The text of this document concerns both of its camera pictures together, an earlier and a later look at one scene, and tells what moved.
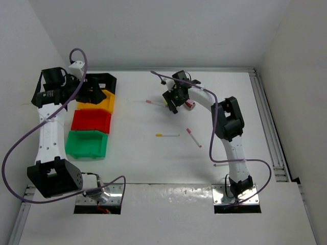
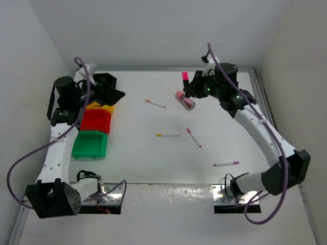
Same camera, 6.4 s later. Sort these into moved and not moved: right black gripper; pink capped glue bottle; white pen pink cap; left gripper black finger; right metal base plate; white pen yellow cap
Moved: right black gripper; left gripper black finger
Not moved: white pen pink cap; right metal base plate; white pen yellow cap; pink capped glue bottle
